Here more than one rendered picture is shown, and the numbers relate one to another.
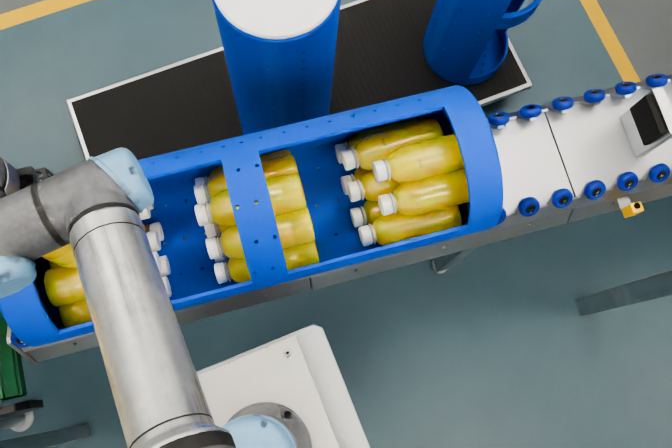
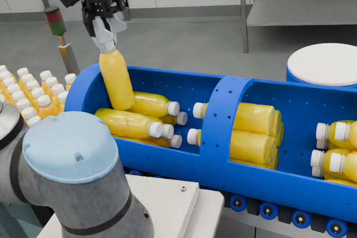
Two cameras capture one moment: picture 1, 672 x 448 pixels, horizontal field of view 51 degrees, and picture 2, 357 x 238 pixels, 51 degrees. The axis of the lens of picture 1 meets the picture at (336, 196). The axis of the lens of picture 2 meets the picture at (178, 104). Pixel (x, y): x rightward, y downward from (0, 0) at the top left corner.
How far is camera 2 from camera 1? 82 cm
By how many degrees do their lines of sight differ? 49
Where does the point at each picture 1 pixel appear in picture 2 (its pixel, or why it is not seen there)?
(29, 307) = (78, 100)
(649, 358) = not seen: outside the picture
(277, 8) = (323, 71)
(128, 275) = not seen: outside the picture
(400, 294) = not seen: outside the picture
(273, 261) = (219, 138)
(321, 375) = (197, 226)
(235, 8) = (297, 66)
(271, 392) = (150, 206)
